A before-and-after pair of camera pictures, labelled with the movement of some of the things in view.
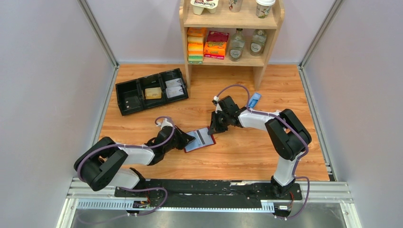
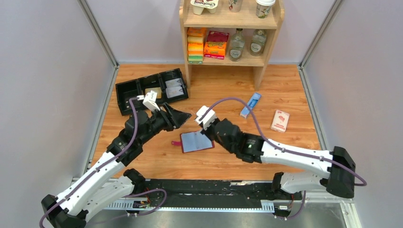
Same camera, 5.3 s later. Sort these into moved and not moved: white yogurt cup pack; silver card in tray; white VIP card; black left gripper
Moved: black left gripper
Not moved: white VIP card; white yogurt cup pack; silver card in tray
